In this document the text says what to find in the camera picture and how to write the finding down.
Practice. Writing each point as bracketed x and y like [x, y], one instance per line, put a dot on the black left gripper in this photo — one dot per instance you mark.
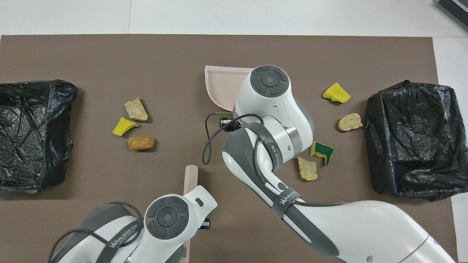
[206, 223]

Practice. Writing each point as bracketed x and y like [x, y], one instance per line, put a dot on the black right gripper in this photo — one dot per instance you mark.
[228, 123]

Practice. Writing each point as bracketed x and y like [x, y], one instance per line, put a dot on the beige plastic dustpan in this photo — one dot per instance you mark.
[223, 87]

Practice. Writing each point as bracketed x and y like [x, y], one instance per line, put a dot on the beige hand brush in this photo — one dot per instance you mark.
[190, 179]

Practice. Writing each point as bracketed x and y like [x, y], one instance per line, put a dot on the brown potato-shaped bread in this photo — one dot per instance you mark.
[140, 143]

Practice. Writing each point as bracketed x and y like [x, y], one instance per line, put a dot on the pale beige bread chunk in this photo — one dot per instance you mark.
[308, 170]

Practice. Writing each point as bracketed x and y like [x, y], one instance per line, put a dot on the tan layered pastry chunk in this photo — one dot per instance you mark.
[136, 110]

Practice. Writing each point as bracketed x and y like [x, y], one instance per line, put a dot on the yellow and green sponge piece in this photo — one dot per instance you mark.
[323, 149]

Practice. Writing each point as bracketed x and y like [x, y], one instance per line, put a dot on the small yellow sponge piece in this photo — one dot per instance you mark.
[122, 128]

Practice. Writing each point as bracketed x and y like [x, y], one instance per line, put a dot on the large yellow sponge piece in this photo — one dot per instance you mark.
[336, 94]

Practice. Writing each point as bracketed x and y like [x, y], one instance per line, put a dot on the tan ridged pastry piece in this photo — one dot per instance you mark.
[350, 122]

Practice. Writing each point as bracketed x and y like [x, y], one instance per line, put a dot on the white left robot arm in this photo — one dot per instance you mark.
[168, 219]

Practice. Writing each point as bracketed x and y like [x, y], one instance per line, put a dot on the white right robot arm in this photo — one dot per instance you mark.
[270, 106]

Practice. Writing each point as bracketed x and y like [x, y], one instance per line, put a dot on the black plastic bag bin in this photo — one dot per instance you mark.
[413, 146]
[33, 138]

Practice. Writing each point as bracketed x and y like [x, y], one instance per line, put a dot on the brown table mat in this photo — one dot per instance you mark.
[182, 54]

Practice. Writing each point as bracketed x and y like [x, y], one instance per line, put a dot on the dark ribbed panel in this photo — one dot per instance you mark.
[455, 9]

